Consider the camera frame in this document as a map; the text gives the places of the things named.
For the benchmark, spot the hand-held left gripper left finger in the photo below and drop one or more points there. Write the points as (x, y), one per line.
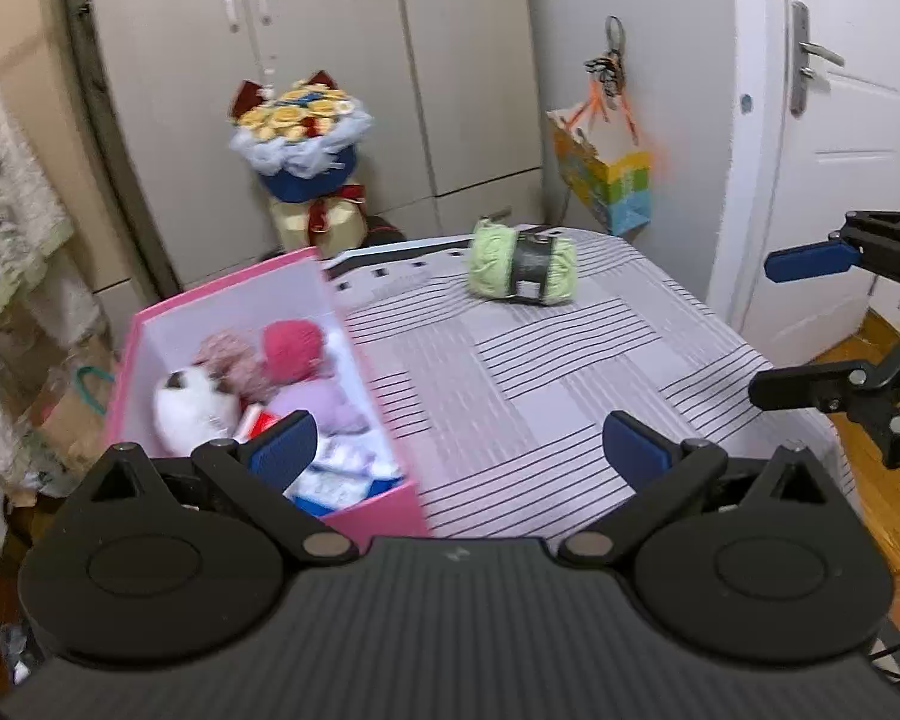
(281, 451)

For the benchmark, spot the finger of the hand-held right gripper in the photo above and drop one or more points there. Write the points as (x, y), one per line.
(802, 388)
(802, 261)

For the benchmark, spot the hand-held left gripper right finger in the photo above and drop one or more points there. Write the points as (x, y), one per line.
(634, 451)

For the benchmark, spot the red envelope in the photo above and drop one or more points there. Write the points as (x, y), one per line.
(259, 421)

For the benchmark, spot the white wipes packet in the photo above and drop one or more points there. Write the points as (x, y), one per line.
(337, 484)

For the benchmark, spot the purple plush toy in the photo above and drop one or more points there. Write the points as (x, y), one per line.
(322, 401)

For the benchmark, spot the white plush toy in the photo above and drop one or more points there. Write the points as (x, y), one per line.
(191, 412)

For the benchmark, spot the pink fluffy hat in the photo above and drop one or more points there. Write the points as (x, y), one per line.
(292, 349)

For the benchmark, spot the pink floral cloth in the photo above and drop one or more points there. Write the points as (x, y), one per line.
(229, 360)

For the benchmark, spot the pink cardboard box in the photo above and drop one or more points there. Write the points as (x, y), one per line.
(379, 405)

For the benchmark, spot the green yarn ball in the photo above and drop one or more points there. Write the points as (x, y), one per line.
(491, 262)

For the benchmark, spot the striped bed sheet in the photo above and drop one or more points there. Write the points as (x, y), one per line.
(570, 390)

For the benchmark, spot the white door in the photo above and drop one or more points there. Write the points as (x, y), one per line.
(832, 165)

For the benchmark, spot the blue round sticker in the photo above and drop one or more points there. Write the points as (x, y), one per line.
(746, 103)

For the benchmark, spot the colourful gift bag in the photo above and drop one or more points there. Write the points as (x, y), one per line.
(607, 180)

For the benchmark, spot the crochet flower bouquet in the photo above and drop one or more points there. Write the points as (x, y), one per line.
(300, 127)

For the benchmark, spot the cream fleece pajama top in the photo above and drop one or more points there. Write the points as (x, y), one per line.
(7, 202)

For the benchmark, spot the beige wardrobe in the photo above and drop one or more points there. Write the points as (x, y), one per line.
(345, 52)

